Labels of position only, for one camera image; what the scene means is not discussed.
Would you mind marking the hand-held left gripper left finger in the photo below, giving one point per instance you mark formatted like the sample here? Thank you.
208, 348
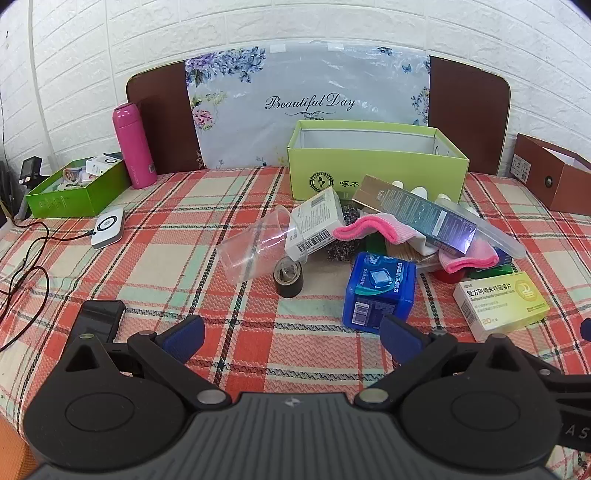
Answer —
184, 334

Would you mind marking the black phone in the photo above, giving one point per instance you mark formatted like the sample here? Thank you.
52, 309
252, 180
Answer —
99, 318

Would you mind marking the light green cardboard box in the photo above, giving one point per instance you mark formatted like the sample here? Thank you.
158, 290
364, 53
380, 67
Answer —
369, 170

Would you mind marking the clear plastic cup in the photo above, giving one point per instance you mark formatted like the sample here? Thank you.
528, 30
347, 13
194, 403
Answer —
249, 249

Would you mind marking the plaid bed sheet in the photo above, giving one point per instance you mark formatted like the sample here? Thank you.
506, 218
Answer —
138, 286

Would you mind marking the white barcode box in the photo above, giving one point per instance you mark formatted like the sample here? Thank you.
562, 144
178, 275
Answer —
314, 217

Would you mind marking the steel wool scourer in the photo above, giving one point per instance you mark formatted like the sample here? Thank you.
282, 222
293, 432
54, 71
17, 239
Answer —
341, 251

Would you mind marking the small printed box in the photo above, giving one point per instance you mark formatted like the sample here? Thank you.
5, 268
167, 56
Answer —
73, 175

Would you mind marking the white power bank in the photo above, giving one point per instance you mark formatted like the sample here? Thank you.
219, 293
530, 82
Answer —
108, 228

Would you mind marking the blue long box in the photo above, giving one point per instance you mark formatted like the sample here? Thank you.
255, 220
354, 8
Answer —
503, 256

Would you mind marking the dark green open box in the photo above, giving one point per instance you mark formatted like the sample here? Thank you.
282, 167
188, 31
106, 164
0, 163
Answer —
78, 198

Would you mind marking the small white bottle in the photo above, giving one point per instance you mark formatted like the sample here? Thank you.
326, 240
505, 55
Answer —
398, 184
419, 190
443, 197

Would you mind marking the small white box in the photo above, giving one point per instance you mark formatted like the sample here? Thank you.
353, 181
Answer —
104, 165

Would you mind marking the black tape roll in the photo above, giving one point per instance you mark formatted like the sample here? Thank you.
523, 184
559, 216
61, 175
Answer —
288, 284

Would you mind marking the clear plastic case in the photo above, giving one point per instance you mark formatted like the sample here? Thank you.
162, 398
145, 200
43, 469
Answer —
501, 240

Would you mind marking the pink thermos bottle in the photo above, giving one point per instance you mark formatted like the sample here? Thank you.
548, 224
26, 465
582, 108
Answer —
134, 147

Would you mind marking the white glove pink cuff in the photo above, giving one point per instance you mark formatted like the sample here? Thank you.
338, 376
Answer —
369, 228
471, 258

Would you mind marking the brown wooden headboard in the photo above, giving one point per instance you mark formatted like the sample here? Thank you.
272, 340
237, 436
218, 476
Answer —
161, 115

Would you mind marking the grey green small box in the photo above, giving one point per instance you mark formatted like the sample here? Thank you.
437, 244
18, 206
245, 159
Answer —
415, 212

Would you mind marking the orange fabric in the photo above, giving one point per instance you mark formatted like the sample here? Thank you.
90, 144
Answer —
11, 447

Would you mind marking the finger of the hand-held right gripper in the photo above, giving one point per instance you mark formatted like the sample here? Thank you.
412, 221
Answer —
587, 329

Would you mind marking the black charger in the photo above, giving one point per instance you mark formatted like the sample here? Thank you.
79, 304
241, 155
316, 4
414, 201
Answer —
30, 168

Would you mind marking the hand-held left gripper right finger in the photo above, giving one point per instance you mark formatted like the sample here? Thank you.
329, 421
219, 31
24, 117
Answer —
401, 332

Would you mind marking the white yellow medicine box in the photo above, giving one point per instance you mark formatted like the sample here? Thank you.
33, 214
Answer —
494, 309

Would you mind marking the brown cardboard box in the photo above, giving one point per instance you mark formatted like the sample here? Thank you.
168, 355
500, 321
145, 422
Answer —
568, 184

